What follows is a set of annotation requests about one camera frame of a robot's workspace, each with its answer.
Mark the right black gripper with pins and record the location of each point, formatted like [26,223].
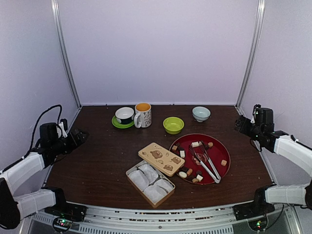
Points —
[238,122]

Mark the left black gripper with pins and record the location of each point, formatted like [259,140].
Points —
[74,143]

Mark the round red tray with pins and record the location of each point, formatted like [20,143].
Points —
[217,153]

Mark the white rectangular chocolate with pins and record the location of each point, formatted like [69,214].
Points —
[195,144]

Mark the metal serving tongs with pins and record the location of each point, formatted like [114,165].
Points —
[206,162]

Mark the bear print tin lid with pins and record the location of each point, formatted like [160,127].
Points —
[162,159]

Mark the beige tin box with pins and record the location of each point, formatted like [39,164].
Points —
[153,185]

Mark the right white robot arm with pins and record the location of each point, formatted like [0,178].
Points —
[291,166]

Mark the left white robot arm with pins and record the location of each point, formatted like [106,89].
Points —
[13,208]

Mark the white chocolate cube front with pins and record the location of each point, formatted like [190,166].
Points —
[199,177]

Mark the caramel ridged chocolate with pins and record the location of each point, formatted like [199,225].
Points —
[189,172]

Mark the white block chocolate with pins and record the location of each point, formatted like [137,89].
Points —
[182,154]

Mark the white oval chocolate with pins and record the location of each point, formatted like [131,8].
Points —
[182,174]

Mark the white and navy cup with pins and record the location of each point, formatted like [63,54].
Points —
[124,115]

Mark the pale blue bowl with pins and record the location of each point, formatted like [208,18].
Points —
[201,113]

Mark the patterned mug yellow inside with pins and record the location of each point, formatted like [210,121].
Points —
[143,115]

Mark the lime green bowl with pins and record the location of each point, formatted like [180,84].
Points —
[173,125]

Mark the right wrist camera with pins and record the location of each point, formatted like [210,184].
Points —
[263,117]

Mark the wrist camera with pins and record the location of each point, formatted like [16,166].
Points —
[263,117]
[50,131]

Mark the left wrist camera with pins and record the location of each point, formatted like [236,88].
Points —
[50,131]

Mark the right aluminium frame post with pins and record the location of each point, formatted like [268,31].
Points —
[252,54]

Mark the aluminium frame post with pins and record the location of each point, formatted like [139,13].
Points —
[63,51]
[252,54]

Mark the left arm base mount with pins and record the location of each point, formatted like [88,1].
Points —
[65,216]

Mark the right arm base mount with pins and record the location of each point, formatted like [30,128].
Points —
[255,215]

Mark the front metal rail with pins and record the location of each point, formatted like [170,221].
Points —
[211,220]

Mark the left aluminium frame post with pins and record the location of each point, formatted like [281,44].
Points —
[63,51]

